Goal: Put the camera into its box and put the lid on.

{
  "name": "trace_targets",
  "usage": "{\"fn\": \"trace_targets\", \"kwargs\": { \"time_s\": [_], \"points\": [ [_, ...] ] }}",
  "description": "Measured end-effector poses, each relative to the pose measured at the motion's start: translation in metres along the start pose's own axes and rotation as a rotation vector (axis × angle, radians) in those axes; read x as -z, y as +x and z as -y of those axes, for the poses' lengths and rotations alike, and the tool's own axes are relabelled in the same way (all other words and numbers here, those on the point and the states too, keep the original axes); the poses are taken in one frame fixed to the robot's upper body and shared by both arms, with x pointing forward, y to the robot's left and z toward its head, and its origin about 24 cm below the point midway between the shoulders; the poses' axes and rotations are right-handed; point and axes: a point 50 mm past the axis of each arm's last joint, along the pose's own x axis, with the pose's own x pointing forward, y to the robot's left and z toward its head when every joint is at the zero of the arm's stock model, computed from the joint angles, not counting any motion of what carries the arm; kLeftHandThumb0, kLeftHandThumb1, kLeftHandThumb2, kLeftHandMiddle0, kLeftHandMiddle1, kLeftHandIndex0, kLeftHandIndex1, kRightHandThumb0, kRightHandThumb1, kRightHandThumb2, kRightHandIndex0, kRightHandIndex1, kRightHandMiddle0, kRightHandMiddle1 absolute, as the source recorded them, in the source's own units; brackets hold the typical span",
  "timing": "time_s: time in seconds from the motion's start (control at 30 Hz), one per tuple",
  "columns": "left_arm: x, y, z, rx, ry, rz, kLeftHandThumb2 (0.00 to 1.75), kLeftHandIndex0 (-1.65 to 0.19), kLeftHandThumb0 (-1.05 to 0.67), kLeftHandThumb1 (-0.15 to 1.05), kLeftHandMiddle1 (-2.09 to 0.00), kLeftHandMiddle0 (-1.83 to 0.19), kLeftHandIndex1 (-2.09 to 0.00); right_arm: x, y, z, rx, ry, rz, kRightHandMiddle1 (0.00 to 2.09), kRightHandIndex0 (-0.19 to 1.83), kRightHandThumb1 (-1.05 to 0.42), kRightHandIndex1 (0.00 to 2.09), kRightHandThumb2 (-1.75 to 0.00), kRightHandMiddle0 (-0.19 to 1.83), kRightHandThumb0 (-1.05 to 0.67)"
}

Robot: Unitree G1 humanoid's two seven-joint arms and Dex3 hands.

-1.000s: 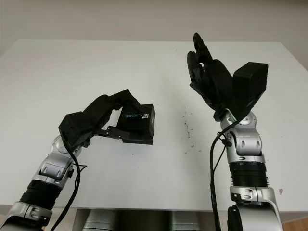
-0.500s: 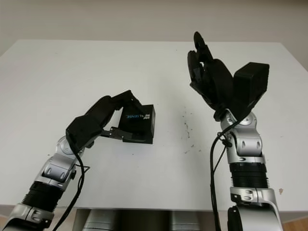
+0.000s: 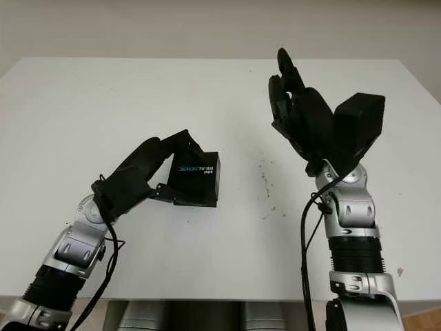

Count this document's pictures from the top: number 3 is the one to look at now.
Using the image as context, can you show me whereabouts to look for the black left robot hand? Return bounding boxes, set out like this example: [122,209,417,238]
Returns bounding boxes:
[91,129,205,224]

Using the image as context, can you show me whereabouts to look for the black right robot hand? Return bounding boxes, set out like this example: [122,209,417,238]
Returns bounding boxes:
[267,47,336,177]

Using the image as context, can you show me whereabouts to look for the black RealSense box lid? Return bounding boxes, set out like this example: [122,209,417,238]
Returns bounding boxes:
[166,150,222,203]

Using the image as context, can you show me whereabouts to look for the black box base foam insert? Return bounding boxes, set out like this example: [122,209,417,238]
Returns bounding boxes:
[172,196,218,208]

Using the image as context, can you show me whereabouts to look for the grey black robot torso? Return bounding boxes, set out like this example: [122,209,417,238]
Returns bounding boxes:
[116,299,313,331]

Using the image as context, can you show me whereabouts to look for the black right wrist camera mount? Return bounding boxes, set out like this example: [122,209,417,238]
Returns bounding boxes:
[332,92,386,179]

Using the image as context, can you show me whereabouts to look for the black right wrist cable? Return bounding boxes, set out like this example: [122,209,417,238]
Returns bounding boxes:
[300,172,359,331]

